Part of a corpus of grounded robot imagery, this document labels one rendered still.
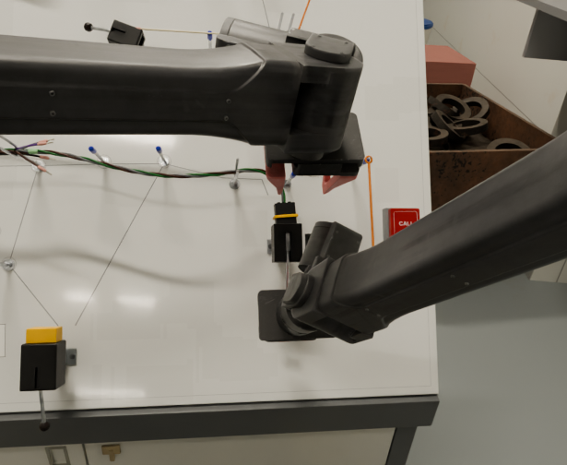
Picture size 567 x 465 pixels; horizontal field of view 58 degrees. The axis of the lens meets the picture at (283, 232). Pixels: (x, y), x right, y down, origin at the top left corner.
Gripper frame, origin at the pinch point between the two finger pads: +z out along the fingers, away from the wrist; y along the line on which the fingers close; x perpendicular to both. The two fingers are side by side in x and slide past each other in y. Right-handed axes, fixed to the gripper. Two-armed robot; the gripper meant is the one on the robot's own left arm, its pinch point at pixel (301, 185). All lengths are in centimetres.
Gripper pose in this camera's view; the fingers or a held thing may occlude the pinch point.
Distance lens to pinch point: 61.3
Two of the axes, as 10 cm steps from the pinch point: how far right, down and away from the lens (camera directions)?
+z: -0.9, 5.1, 8.6
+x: 0.8, 8.6, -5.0
